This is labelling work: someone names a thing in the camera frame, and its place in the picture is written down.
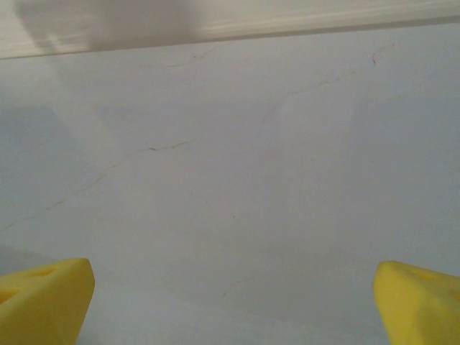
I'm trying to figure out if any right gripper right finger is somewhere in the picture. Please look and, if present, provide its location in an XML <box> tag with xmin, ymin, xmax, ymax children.
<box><xmin>372</xmin><ymin>261</ymin><xmax>460</xmax><ymax>345</ymax></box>

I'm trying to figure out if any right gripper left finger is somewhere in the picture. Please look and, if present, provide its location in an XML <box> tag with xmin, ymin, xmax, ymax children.
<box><xmin>0</xmin><ymin>257</ymin><xmax>96</xmax><ymax>345</ymax></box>

